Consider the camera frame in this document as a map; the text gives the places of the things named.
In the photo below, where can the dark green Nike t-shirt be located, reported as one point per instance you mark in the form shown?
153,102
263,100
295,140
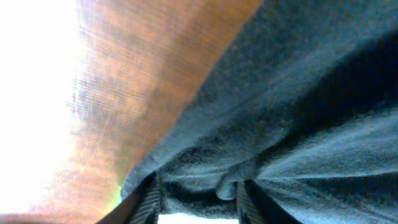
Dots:
304,103

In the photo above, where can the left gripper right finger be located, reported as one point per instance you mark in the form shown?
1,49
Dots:
254,206

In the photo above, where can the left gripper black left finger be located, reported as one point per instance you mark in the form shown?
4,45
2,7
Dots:
142,206

